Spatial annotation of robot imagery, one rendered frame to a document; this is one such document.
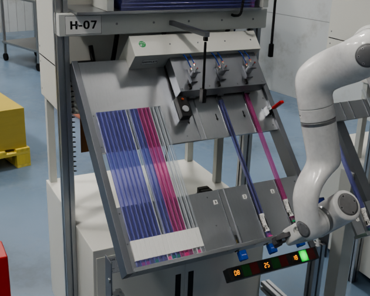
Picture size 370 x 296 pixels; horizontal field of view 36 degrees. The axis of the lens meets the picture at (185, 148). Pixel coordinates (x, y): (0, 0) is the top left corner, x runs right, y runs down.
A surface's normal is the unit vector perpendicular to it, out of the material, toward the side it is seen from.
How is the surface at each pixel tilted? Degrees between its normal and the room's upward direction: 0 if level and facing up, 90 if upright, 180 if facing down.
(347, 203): 46
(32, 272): 0
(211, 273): 90
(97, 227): 0
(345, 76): 123
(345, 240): 90
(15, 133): 90
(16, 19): 90
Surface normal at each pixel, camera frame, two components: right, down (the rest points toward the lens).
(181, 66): 0.34, -0.42
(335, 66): -0.86, 0.33
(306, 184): -0.73, -0.40
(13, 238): 0.04, -0.94
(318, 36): -0.80, 0.18
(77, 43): 0.44, 0.33
